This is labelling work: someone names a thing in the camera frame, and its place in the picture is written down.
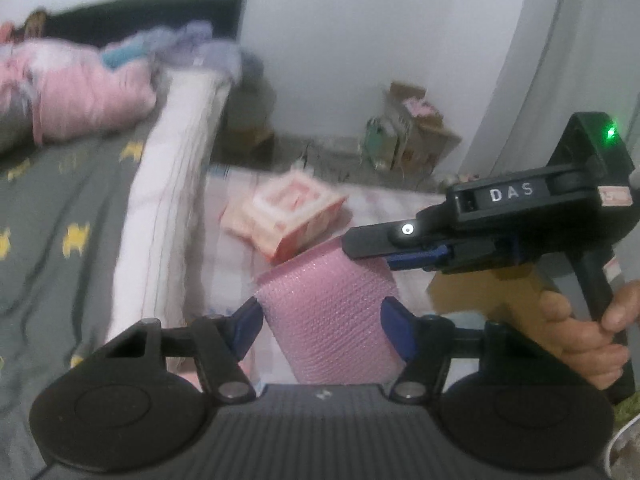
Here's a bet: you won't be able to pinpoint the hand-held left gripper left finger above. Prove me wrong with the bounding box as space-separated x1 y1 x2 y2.
102 297 266 406

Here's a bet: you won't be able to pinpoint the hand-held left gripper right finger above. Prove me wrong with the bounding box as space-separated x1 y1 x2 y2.
380 296 538 406

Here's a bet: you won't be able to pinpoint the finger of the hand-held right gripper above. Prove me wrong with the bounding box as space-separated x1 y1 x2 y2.
341 202 452 261
386 244 452 272

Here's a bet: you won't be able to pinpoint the brown cardboard box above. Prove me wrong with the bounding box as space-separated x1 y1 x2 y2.
429 264 547 322

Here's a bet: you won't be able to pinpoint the pink bubble wrap roll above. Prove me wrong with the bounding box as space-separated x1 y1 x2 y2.
255 237 407 386

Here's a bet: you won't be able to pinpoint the person's right hand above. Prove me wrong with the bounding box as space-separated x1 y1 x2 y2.
537 280 640 391

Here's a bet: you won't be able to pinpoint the pink plaid mat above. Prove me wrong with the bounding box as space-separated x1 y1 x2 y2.
165 164 452 387

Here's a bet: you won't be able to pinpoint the pink and white tissue pack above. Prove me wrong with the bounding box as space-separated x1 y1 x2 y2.
220 170 349 264

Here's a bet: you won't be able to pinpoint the green container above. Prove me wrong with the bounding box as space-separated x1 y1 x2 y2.
366 116 397 163

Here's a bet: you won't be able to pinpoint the open cardboard box pink contents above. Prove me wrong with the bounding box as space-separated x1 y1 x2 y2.
382 81 462 172

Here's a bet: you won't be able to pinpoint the white mattress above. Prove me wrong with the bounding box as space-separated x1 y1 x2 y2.
106 66 232 342

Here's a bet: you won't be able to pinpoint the brown bedside box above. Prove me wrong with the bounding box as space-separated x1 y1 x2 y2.
224 84 277 157

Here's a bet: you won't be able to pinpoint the grey curtain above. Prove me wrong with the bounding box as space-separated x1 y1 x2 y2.
459 0 640 182

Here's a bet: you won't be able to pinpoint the grey bed sheet yellow print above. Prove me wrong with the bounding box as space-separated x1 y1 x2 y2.
0 124 152 480

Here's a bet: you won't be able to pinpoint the green patterned cloth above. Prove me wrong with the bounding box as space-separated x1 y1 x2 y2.
609 394 640 480

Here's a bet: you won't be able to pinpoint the lavender clothes pile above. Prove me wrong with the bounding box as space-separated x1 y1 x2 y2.
100 20 264 84

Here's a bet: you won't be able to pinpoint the pink quilt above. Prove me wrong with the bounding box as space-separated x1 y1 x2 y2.
0 39 159 155

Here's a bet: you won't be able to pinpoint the teal pillow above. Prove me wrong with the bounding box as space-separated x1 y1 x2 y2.
101 41 147 69

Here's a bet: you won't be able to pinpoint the dark headboard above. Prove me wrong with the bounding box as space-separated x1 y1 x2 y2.
30 0 249 52

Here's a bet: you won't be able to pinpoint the brown-haired doll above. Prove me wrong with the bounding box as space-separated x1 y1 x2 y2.
21 9 52 42

